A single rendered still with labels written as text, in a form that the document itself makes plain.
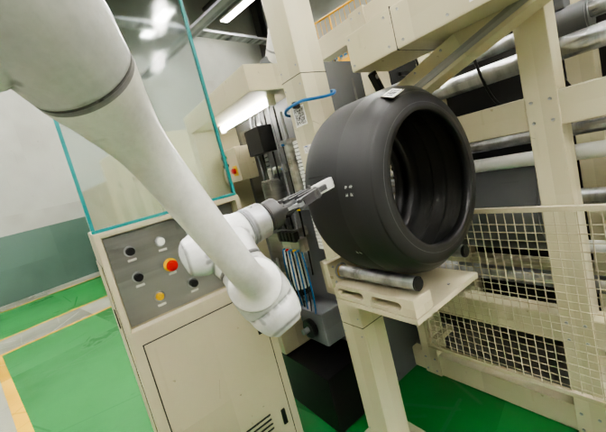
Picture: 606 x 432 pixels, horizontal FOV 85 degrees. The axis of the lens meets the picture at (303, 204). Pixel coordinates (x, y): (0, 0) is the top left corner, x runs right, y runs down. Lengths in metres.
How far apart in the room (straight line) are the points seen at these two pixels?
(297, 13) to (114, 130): 1.11
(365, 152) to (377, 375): 1.00
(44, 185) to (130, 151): 9.27
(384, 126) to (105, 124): 0.71
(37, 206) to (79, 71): 9.29
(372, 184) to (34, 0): 0.74
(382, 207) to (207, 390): 1.03
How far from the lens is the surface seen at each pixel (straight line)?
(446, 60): 1.39
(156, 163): 0.44
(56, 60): 0.32
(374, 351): 1.54
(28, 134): 9.87
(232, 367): 1.55
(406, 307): 1.08
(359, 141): 0.91
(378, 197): 0.88
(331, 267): 1.26
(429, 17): 1.28
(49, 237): 9.59
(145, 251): 1.39
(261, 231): 0.76
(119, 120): 0.38
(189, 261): 0.71
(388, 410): 1.70
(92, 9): 0.33
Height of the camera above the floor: 1.33
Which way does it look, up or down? 7 degrees down
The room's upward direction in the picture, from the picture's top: 14 degrees counter-clockwise
